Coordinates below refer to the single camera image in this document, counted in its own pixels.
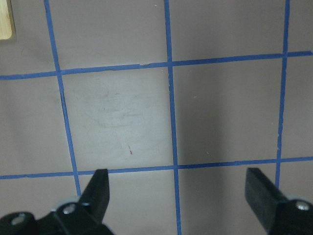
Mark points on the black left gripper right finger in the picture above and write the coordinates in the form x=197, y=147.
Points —
x=277, y=213

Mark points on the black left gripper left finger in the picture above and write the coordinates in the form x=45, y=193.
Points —
x=83, y=217

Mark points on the wooden mug tree stand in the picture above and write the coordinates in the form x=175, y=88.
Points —
x=7, y=26

